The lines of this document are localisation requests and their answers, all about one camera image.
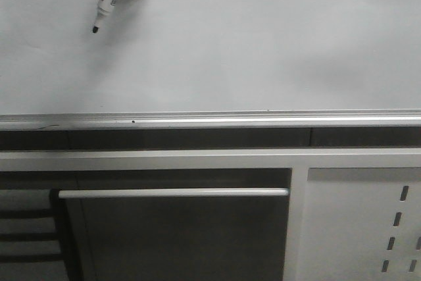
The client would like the white metal stand frame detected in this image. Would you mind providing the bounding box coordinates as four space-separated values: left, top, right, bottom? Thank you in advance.
1 148 420 280

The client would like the white perforated metal panel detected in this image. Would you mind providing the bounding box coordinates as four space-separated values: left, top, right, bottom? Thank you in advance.
297 168 420 280

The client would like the white whiteboard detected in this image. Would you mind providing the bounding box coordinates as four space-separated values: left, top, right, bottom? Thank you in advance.
1 0 420 115

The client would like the aluminium whiteboard marker tray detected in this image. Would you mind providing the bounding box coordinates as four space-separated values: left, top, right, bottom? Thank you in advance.
1 109 420 131

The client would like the white horizontal bar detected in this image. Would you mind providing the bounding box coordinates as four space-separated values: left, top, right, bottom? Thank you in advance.
58 188 289 199

